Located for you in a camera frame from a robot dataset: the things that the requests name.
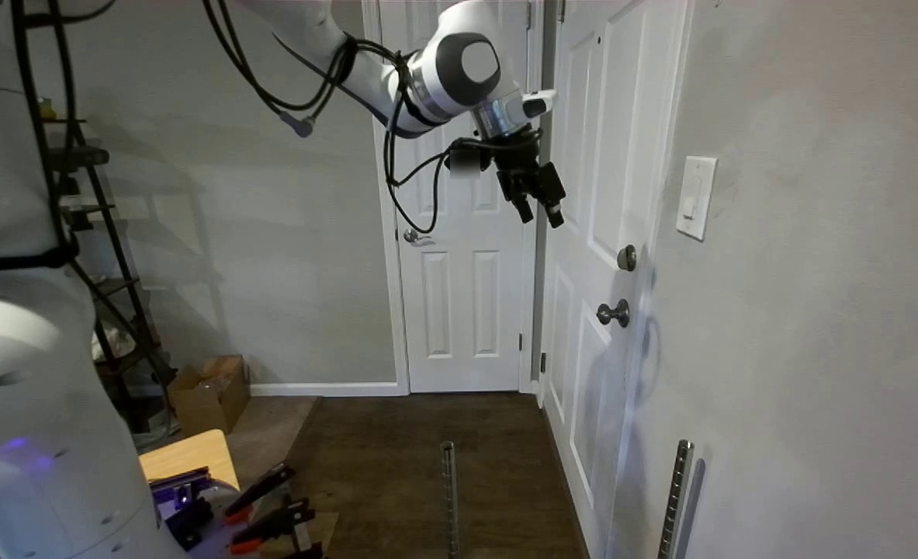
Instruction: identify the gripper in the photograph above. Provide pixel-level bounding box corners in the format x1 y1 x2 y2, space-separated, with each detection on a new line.
483 130 567 230

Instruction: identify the round metal door knob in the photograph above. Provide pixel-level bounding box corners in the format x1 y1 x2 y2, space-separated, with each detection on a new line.
596 298 631 328

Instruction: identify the white door with round knob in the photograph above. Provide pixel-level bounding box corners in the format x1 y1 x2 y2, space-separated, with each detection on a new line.
539 0 694 559

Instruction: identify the metal pole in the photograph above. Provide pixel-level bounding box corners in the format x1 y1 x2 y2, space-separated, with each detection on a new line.
657 439 695 559
440 440 460 559

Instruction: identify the cardboard box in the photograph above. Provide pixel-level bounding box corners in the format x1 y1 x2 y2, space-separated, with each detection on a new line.
166 355 252 438

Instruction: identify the black clamp with orange grips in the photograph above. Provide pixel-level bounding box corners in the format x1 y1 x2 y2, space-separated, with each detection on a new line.
228 499 317 555
223 463 297 523

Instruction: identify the black ladder shelf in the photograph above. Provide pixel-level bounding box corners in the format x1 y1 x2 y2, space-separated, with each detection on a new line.
20 93 182 437

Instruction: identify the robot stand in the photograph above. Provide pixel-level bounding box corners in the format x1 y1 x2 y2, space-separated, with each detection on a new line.
138 429 341 559

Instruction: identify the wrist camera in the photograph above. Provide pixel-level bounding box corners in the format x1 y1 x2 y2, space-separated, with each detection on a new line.
445 146 494 181

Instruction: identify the white door with lever handle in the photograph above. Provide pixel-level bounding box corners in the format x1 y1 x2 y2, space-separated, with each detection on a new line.
364 0 545 395

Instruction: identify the white light switch plate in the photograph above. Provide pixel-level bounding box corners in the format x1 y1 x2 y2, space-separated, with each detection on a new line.
675 155 719 242

